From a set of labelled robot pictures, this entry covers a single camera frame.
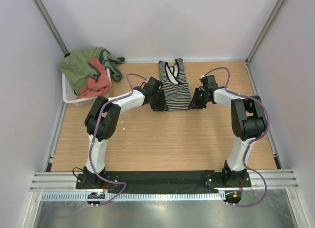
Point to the white plastic basket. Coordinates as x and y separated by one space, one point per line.
69 95

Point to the green tank top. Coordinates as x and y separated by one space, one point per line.
75 66

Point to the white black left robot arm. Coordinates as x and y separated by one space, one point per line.
101 123

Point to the salmon red tank top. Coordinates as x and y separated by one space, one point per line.
98 84

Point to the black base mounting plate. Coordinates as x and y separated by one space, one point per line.
147 181

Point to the aluminium frame rail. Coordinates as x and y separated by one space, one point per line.
65 181

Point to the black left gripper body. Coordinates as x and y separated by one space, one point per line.
158 102

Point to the black white striped tank top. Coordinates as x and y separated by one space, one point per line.
174 85

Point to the slotted grey cable duct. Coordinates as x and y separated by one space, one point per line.
98 197

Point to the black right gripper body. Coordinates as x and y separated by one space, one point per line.
199 100

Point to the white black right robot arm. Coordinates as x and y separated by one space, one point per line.
248 122

